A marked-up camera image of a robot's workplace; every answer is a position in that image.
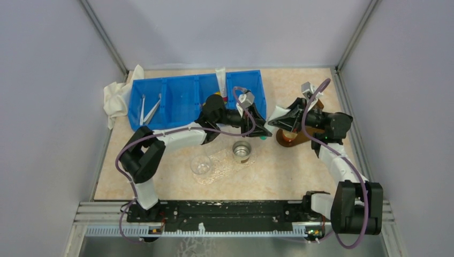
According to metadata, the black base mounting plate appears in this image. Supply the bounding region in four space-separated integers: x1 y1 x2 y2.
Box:
123 200 326 240

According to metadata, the aluminium frame rail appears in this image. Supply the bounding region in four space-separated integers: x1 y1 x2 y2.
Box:
72 200 395 238

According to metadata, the white toothpaste teal cap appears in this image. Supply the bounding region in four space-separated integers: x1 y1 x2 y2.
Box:
264 105 291 135

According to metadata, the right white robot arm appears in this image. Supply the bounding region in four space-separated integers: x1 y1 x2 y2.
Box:
266 98 383 235

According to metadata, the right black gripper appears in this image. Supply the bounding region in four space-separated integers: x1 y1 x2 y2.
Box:
268 97 329 134

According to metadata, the white ceramic cup cork base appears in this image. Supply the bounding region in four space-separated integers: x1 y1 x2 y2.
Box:
282 130 298 142

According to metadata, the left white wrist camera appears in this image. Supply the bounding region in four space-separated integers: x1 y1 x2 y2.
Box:
236 90 255 116

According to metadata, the tall white toothpaste tube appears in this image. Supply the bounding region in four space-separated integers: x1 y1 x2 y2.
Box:
215 67 228 100

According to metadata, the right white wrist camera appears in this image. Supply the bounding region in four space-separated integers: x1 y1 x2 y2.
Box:
301 81 323 103

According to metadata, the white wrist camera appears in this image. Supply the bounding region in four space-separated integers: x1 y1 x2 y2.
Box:
301 81 323 103
236 90 255 116

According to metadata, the clear glass cup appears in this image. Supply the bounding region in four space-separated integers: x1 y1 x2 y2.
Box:
190 155 212 175

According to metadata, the white crumpled cloth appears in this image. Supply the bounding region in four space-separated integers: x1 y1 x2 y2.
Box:
103 64 145 130

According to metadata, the brown wooden tray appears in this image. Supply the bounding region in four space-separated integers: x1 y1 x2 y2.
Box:
275 100 324 148

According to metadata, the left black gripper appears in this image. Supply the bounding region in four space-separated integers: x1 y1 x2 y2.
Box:
215 102 273 137

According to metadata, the clear textured oval tray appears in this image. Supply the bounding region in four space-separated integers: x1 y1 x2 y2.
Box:
191 147 258 185

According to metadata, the blue divided plastic bin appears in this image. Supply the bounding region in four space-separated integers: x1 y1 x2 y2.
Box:
127 70 267 131

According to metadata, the silver metal cup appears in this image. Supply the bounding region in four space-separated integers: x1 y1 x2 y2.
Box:
232 140 252 163

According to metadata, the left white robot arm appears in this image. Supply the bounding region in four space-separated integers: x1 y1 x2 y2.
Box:
116 90 272 222

